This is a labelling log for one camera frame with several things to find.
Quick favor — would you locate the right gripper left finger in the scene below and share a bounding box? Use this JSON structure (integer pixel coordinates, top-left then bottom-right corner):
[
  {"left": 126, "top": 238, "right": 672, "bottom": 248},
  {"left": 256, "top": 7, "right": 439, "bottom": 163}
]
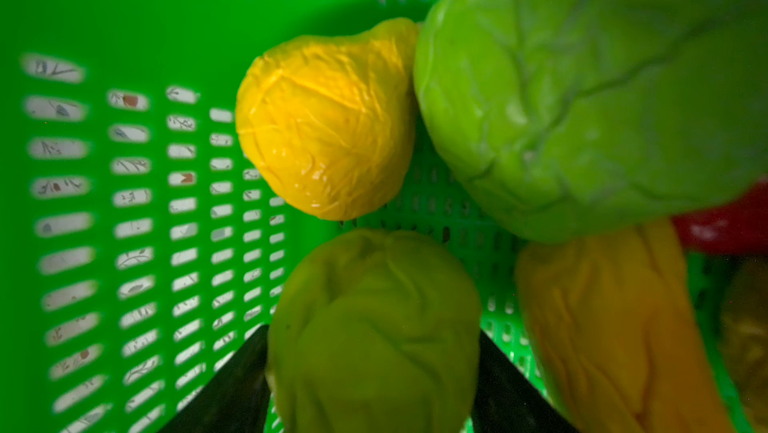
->
[{"left": 160, "top": 325, "right": 271, "bottom": 433}]

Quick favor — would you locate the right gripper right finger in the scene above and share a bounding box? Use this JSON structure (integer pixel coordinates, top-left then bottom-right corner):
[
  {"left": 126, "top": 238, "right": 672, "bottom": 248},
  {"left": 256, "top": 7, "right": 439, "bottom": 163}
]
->
[{"left": 471, "top": 332, "right": 576, "bottom": 433}]

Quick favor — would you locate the orange carrot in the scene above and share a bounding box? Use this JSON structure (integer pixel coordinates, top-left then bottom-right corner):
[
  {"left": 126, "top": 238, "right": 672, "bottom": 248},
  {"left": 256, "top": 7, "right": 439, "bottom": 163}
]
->
[{"left": 514, "top": 219, "right": 733, "bottom": 432}]

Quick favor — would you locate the green pear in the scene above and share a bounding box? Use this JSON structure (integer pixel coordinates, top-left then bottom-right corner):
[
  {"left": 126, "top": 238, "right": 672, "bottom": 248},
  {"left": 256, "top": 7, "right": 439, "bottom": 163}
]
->
[{"left": 266, "top": 229, "right": 482, "bottom": 432}]

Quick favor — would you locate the yellow lemon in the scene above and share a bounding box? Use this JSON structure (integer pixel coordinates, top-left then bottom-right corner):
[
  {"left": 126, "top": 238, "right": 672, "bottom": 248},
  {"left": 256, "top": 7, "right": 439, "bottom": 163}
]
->
[{"left": 235, "top": 18, "right": 420, "bottom": 221}]

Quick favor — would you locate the green plastic basket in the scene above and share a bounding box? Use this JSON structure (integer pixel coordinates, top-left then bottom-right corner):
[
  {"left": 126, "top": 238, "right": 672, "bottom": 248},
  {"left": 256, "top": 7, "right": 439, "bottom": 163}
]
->
[{"left": 0, "top": 0, "right": 768, "bottom": 433}]

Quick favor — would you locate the red apple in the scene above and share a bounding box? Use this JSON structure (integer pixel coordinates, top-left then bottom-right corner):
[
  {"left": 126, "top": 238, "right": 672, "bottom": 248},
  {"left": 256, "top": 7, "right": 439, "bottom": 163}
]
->
[{"left": 672, "top": 180, "right": 767, "bottom": 255}]

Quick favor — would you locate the green cabbage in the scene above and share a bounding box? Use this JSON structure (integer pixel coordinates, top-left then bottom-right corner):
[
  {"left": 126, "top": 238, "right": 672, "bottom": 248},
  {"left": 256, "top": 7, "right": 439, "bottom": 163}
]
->
[{"left": 414, "top": 0, "right": 767, "bottom": 243}]

